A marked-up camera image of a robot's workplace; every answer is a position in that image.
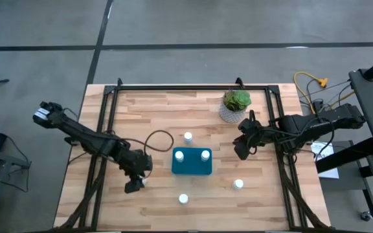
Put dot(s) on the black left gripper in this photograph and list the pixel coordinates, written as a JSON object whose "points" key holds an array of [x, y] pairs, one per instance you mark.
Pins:
{"points": [[136, 163]]}

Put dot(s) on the white paper sheet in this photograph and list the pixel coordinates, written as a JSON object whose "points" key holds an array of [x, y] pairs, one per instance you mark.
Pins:
{"points": [[327, 161]]}

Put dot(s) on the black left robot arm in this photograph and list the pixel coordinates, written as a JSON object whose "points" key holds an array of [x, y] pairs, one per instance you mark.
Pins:
{"points": [[86, 137]]}

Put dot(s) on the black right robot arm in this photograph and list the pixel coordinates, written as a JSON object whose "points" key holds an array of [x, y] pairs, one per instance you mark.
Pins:
{"points": [[303, 127]]}

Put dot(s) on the white triangle-patterned plant pot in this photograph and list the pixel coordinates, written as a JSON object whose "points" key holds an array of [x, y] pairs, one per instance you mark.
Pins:
{"points": [[230, 116]]}

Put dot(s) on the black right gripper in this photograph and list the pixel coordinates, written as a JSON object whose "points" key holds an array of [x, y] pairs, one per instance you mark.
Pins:
{"points": [[251, 131]]}

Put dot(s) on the green succulent plant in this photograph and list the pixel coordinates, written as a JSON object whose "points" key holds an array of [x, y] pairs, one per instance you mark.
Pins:
{"points": [[237, 99]]}

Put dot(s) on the black aluminium table frame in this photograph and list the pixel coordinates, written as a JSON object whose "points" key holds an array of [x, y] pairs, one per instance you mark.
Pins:
{"points": [[189, 87]]}

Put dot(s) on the white pill bottle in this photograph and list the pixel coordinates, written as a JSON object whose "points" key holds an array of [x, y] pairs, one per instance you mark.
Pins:
{"points": [[183, 198], [188, 137], [205, 155], [179, 156], [238, 184]]}

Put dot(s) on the blue plastic basket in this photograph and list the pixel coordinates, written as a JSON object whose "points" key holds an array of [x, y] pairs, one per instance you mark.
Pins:
{"points": [[192, 166]]}

